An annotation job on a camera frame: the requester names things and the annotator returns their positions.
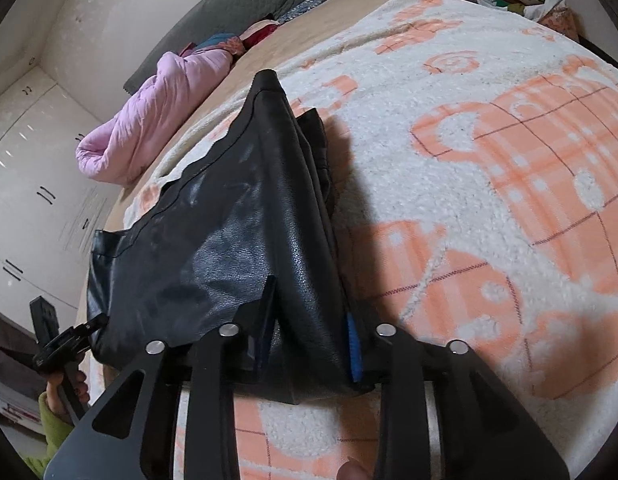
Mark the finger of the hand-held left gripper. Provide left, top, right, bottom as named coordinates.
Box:
left=59, top=314, right=110, bottom=353

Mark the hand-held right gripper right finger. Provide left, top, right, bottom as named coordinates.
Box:
left=344, top=312, right=571, bottom=480

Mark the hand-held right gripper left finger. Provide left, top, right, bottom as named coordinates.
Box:
left=44, top=275, right=280, bottom=480

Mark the black leather jacket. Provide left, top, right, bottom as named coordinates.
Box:
left=86, top=69, right=387, bottom=407

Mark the person's left forearm green sleeve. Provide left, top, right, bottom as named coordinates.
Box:
left=23, top=392, right=76, bottom=477

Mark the person's left hand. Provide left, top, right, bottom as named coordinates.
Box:
left=45, top=367, right=90, bottom=423

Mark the person's right hand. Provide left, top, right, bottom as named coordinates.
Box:
left=336, top=460, right=371, bottom=480

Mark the white wardrobe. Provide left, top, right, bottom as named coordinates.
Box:
left=0, top=66, right=117, bottom=313

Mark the white orange printed blanket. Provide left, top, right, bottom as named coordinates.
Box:
left=120, top=0, right=618, bottom=480

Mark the pink quilt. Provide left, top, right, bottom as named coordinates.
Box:
left=75, top=50, right=236, bottom=185

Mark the teal cloth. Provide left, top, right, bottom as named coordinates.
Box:
left=195, top=33, right=246, bottom=57

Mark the red cloth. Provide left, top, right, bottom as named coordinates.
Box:
left=238, top=18, right=281, bottom=47

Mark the bed with beige sheet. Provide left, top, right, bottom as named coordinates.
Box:
left=71, top=0, right=422, bottom=341

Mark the grey padded headboard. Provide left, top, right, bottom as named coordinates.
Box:
left=123, top=0, right=336, bottom=97

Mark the blue patterned cloth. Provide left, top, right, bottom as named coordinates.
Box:
left=275, top=0, right=332, bottom=26

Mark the peach patterned cloth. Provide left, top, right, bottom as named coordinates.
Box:
left=538, top=6, right=586, bottom=37

